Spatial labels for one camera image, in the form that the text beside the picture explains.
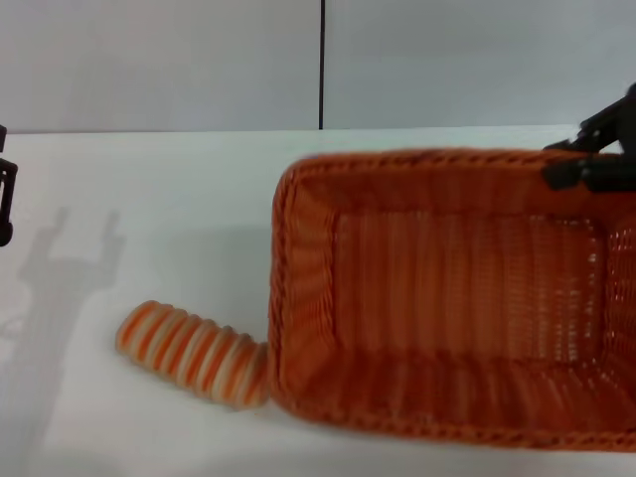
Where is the orange woven plastic basket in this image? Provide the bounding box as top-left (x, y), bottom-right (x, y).
top-left (267, 147), bottom-right (636, 454)

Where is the orange white striped bread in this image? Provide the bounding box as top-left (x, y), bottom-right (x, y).
top-left (114, 299), bottom-right (272, 409)

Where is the dark vertical wall strip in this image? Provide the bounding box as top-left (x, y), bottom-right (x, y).
top-left (319, 0), bottom-right (327, 131)

